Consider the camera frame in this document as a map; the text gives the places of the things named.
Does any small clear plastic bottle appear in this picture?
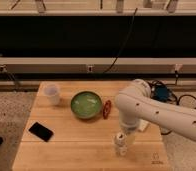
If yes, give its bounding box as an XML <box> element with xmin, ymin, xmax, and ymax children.
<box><xmin>114</xmin><ymin>132</ymin><xmax>127</xmax><ymax>156</ymax></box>

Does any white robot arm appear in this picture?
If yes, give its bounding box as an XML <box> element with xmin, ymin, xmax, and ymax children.
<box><xmin>115</xmin><ymin>79</ymin><xmax>196</xmax><ymax>142</ymax></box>

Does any green ceramic bowl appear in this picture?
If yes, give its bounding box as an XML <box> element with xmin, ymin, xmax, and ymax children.
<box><xmin>70</xmin><ymin>91</ymin><xmax>102</xmax><ymax>119</ymax></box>

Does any red brown pretzel object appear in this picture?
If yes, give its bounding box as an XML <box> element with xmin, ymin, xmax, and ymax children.
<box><xmin>103</xmin><ymin>100</ymin><xmax>111</xmax><ymax>119</ymax></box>

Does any translucent plastic cup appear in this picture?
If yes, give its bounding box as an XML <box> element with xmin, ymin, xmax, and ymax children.
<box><xmin>43</xmin><ymin>84</ymin><xmax>60</xmax><ymax>106</ymax></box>

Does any white rectangular block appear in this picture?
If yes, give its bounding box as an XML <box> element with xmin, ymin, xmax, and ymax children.
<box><xmin>138</xmin><ymin>120</ymin><xmax>149</xmax><ymax>132</ymax></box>

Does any blue device on floor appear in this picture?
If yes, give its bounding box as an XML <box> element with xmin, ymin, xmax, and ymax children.
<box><xmin>153</xmin><ymin>86</ymin><xmax>170</xmax><ymax>102</ymax></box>

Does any black smartphone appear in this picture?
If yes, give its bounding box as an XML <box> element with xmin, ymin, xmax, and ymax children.
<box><xmin>29</xmin><ymin>122</ymin><xmax>54</xmax><ymax>142</ymax></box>

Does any black hanging cable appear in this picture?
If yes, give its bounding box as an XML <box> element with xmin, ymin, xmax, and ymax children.
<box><xmin>102</xmin><ymin>7</ymin><xmax>139</xmax><ymax>74</ymax></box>

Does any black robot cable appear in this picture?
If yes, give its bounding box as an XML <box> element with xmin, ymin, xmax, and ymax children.
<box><xmin>147</xmin><ymin>79</ymin><xmax>196</xmax><ymax>136</ymax></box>

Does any white wall rail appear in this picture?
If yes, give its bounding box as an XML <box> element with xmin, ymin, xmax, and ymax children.
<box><xmin>0</xmin><ymin>57</ymin><xmax>196</xmax><ymax>74</ymax></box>

